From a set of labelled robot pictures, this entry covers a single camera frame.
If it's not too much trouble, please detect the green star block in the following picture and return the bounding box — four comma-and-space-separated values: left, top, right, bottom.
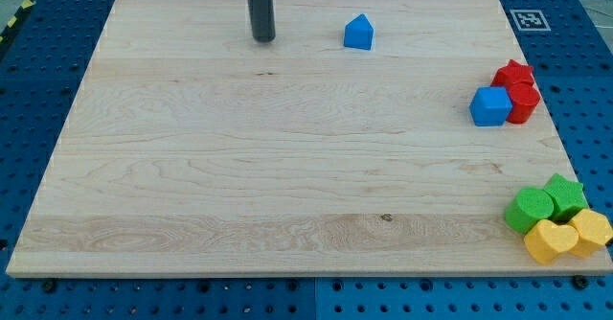
543, 173, 589, 221

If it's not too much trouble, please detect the blue cube block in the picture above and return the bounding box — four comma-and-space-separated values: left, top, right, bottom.
469, 86, 512, 126

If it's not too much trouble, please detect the red star block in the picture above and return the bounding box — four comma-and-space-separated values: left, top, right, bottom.
490, 59, 535, 87

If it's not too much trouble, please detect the green cylinder block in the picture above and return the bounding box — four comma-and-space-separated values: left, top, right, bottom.
504, 187, 554, 234

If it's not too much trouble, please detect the yellow heart block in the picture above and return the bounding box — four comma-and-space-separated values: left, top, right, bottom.
523, 219, 579, 265

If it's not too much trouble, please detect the white fiducial marker tag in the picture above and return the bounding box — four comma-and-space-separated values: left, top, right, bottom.
510, 10, 551, 32

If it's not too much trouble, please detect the yellow hexagon block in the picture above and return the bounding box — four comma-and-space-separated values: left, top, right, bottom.
567, 209, 612, 258

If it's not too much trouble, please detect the wooden board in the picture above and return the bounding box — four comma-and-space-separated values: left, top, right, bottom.
7, 0, 612, 279

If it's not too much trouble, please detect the red cylinder block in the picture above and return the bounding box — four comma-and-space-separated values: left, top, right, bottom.
507, 83, 541, 124

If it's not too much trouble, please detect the blue triangle block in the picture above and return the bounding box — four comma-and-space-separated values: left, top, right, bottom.
343, 13, 375, 50

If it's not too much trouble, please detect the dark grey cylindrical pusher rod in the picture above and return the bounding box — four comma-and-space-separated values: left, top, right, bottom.
247, 0, 276, 43

